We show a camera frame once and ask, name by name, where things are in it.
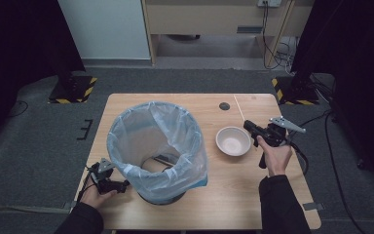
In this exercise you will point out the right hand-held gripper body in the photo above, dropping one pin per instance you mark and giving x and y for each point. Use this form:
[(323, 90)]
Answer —
[(274, 135)]

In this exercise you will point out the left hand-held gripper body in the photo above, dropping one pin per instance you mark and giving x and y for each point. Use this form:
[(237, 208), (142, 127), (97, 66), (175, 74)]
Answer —
[(105, 166)]

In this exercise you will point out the white paper bowl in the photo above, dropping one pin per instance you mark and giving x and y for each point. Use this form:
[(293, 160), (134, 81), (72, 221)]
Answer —
[(233, 142)]

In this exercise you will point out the trash bin with blue bag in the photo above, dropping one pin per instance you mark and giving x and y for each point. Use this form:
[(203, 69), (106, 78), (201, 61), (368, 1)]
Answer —
[(133, 130)]

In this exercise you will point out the person's right hand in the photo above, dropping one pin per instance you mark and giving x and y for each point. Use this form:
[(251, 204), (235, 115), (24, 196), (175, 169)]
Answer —
[(277, 161)]

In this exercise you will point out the person's left hand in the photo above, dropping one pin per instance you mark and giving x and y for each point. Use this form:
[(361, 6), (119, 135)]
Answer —
[(92, 196)]

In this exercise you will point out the black striped stand base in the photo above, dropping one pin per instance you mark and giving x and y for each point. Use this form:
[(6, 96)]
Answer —
[(295, 94), (73, 91)]

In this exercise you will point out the grey tape strip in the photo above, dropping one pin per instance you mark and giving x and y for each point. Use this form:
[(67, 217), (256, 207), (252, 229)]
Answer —
[(313, 206)]

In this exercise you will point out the black curtain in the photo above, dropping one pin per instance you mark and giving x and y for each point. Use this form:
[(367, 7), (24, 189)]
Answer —
[(19, 48), (360, 65)]

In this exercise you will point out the light wooden cabinet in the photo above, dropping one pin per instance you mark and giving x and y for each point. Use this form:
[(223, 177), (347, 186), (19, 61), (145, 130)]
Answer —
[(207, 19)]

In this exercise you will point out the grey wall power outlet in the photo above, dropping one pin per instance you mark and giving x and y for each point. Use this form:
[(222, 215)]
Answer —
[(269, 3)]

